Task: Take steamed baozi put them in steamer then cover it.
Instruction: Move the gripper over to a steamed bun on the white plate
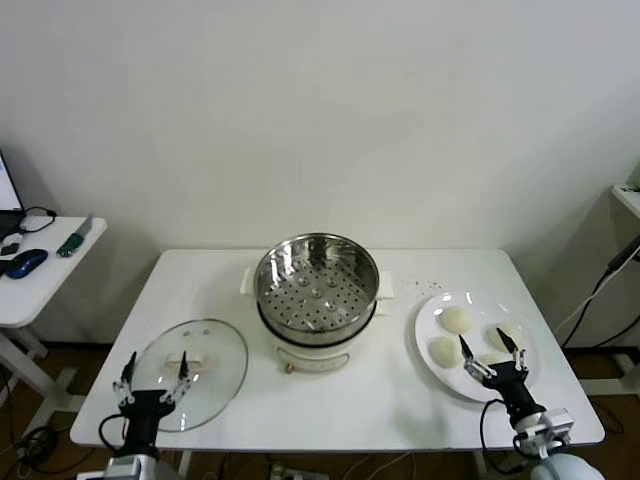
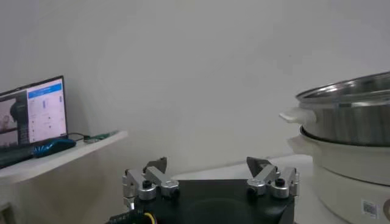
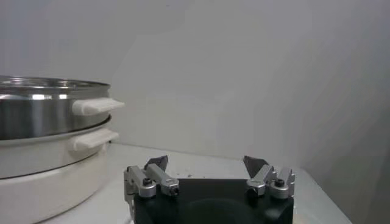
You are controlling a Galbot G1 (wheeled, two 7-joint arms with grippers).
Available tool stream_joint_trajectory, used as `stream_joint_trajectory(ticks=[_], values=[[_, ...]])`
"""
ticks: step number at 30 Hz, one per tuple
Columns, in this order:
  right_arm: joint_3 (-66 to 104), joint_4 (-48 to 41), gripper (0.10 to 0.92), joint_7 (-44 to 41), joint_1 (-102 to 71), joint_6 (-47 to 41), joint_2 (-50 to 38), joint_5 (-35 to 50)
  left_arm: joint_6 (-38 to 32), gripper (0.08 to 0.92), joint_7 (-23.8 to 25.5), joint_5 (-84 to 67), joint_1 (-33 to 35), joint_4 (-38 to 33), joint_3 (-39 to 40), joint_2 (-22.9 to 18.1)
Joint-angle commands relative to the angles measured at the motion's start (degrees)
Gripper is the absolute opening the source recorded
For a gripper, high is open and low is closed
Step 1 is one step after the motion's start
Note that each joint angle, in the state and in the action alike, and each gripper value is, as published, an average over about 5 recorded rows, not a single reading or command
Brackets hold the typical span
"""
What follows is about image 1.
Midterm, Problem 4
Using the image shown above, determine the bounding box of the white desk base frame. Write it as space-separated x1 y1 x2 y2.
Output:
579 349 640 396

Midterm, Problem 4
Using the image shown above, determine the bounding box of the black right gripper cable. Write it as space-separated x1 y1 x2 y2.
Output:
480 398 521 462

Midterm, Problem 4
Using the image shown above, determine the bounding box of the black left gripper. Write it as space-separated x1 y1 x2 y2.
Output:
112 349 194 454

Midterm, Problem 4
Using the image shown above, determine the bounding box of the white side table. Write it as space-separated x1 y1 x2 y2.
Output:
0 215 108 416

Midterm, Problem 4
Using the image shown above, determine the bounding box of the black cable with plug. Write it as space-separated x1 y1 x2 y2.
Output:
559 233 640 349

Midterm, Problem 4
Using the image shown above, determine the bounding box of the black floor cable bundle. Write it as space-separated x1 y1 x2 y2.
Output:
14 424 69 474

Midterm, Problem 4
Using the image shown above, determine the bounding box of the white round plate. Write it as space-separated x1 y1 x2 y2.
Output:
413 291 542 404

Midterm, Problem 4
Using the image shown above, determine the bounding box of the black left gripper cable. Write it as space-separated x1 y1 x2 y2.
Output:
98 414 126 454

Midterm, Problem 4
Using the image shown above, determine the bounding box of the blue computer mouse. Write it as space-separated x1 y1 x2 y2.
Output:
5 248 50 280

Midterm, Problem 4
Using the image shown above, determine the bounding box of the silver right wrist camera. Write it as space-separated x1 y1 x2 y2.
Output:
514 407 574 459

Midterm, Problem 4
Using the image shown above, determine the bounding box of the white electric cooker base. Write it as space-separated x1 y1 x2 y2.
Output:
241 267 396 375

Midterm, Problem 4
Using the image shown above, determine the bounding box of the white steamed baozi bun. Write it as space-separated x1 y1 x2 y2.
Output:
429 337 464 370
437 307 474 335
474 352 511 369
487 321 526 351

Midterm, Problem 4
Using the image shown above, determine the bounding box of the black laptop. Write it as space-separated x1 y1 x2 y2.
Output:
0 147 26 241

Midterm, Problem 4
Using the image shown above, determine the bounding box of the stainless steel steamer basket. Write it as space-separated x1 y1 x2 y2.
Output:
253 232 381 346

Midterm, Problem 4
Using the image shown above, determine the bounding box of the black looped cable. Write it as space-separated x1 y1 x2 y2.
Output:
19 205 57 234

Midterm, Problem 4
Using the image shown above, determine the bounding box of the green handled knife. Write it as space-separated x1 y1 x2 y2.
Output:
55 213 95 259

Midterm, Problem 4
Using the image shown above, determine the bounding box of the glass pot lid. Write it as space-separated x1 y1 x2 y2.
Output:
128 318 250 434

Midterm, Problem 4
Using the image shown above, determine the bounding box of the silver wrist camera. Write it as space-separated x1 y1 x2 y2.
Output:
514 407 574 459
102 453 151 480

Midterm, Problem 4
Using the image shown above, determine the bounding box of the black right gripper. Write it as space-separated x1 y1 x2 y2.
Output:
458 327 544 421

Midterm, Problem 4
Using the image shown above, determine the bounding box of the white floor power strip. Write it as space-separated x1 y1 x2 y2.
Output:
267 462 334 480

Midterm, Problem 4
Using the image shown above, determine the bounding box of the white shelf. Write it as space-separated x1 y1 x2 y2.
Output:
610 182 640 221

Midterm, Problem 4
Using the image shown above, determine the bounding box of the white cable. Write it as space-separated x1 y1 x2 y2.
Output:
554 279 609 336

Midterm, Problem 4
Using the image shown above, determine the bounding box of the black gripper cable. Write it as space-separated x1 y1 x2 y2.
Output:
98 414 126 454
480 398 521 462

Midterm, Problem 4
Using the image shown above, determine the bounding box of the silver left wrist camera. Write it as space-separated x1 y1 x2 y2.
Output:
102 453 151 480

